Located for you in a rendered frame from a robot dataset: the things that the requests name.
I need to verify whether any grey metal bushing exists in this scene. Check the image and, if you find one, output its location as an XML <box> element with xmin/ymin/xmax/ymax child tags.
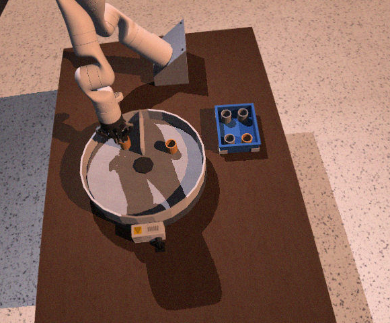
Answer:
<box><xmin>224</xmin><ymin>134</ymin><xmax>235</xmax><ymax>145</ymax></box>
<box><xmin>221</xmin><ymin>110</ymin><xmax>231</xmax><ymax>124</ymax></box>
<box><xmin>237</xmin><ymin>108</ymin><xmax>248</xmax><ymax>122</ymax></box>

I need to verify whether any blue open-top crate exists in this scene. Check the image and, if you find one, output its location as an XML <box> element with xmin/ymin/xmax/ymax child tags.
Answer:
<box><xmin>215</xmin><ymin>103</ymin><xmax>261</xmax><ymax>154</ymax></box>

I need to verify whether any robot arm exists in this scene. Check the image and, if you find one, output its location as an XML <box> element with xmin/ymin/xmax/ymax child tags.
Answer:
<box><xmin>56</xmin><ymin>0</ymin><xmax>173</xmax><ymax>124</ymax></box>

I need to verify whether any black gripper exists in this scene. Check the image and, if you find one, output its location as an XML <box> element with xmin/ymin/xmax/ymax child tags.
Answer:
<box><xmin>96</xmin><ymin>113</ymin><xmax>133</xmax><ymax>145</ymax></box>

